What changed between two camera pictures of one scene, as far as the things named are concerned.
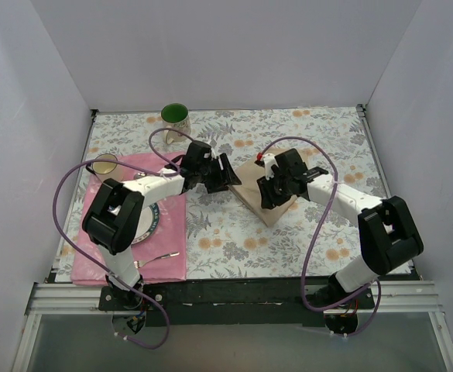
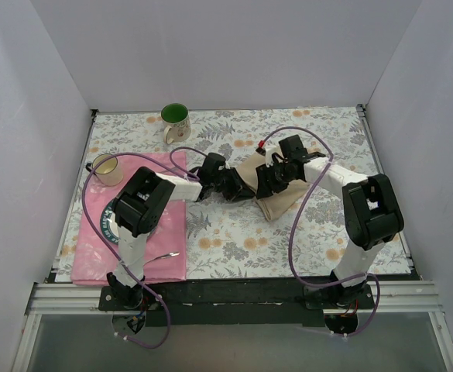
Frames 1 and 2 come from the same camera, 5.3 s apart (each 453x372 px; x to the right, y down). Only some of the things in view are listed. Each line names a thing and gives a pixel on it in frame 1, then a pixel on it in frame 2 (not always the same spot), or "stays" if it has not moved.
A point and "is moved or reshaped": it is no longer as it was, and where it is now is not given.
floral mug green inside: (176, 115) stays
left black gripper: (218, 175) → (233, 186)
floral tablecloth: (318, 239) stays
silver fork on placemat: (141, 263) stays
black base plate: (233, 303) stays
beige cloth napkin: (245, 185) is moved or reshaped
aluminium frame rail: (409, 297) stays
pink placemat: (160, 256) stays
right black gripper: (273, 187) → (267, 180)
